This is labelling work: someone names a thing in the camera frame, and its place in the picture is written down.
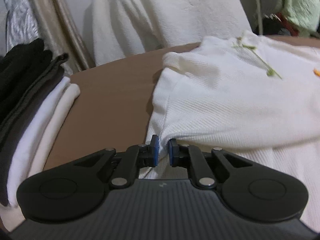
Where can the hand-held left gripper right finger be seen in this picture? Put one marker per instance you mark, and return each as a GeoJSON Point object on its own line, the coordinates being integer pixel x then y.
{"type": "Point", "coordinates": [171, 153]}

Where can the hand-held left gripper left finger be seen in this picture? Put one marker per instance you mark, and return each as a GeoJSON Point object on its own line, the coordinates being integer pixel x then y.
{"type": "Point", "coordinates": [155, 152]}

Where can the white waffle shirt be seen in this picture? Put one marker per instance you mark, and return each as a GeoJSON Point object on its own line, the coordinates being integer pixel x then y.
{"type": "Point", "coordinates": [225, 100]}

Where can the cream folded garment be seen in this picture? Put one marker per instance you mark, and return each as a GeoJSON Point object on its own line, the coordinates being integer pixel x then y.
{"type": "Point", "coordinates": [61, 115]}

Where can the white folded garment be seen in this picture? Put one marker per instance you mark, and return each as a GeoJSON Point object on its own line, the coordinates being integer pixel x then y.
{"type": "Point", "coordinates": [38, 135]}

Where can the dark grey folded garment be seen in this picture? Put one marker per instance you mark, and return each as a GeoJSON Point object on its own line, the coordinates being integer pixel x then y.
{"type": "Point", "coordinates": [22, 125]}

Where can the white fleece blanket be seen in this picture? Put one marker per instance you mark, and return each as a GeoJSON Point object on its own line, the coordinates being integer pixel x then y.
{"type": "Point", "coordinates": [162, 12]}

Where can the beige curtain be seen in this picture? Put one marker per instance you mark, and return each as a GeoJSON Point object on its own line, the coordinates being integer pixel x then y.
{"type": "Point", "coordinates": [57, 25]}

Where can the black folded garment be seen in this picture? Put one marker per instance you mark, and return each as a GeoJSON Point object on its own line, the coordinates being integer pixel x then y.
{"type": "Point", "coordinates": [20, 65]}

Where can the dark cloth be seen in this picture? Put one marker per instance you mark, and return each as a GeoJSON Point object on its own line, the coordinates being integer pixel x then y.
{"type": "Point", "coordinates": [272, 25]}

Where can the crinkled silver foil sheet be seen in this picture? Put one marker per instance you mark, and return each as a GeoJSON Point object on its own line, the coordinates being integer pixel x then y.
{"type": "Point", "coordinates": [20, 17]}

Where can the light green cloth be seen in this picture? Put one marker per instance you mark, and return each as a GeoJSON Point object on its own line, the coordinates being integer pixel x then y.
{"type": "Point", "coordinates": [300, 5]}

